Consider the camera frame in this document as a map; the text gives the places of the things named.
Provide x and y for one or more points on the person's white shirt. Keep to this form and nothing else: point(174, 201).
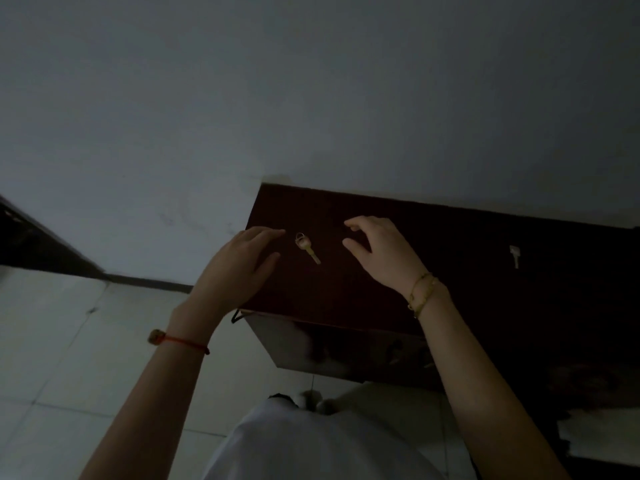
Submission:
point(310, 449)

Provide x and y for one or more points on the silver key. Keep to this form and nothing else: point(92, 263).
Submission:
point(515, 254)

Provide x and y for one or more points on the dark door frame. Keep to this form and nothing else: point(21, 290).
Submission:
point(35, 244)

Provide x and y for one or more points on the person's shoes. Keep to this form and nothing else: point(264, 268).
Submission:
point(311, 399)

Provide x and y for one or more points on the person's right forearm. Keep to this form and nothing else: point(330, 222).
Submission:
point(480, 389)

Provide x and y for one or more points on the person's left hand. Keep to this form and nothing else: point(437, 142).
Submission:
point(227, 277)

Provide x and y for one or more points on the person's left forearm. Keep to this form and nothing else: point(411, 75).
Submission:
point(150, 414)

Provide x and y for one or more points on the white sheet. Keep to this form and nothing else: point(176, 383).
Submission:
point(602, 434)

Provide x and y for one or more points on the dark wooden cabinet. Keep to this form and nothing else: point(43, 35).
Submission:
point(500, 304)

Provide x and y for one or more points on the person's right hand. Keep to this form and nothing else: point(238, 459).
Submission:
point(392, 257)

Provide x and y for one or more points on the person's left thumb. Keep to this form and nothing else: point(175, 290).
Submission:
point(267, 267)

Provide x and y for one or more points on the person's right thumb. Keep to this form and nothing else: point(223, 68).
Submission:
point(356, 249)

